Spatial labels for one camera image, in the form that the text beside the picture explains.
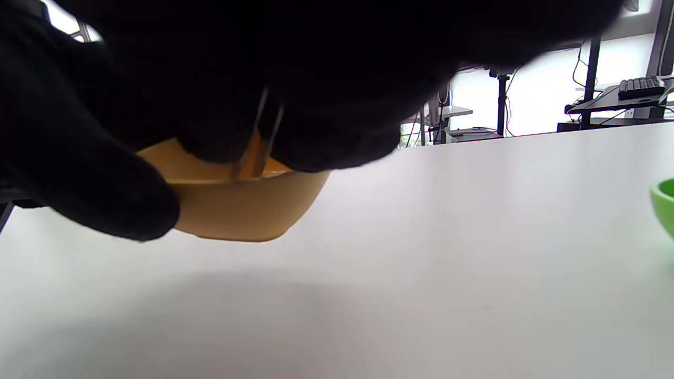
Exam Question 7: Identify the green small dish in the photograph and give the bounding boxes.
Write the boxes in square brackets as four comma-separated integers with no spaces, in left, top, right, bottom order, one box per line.
[650,178,674,240]

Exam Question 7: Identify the black keyboard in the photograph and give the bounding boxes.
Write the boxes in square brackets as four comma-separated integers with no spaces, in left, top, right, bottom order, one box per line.
[618,76,667,101]

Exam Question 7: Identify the black tilted desk top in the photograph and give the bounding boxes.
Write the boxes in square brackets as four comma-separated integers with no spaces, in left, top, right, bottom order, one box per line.
[564,79,674,115]

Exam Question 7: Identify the metal tweezers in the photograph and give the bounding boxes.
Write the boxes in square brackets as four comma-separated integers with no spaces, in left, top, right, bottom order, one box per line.
[232,87,285,179]

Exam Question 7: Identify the person's right hand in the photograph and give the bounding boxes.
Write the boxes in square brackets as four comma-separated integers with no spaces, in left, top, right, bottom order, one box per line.
[0,0,627,243]

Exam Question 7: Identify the black stand pole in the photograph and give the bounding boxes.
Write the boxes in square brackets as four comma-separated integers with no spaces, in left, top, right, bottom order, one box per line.
[489,67,514,136]

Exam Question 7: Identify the yellow plastic dish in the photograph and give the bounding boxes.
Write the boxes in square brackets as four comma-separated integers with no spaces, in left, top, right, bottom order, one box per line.
[136,132,331,243]

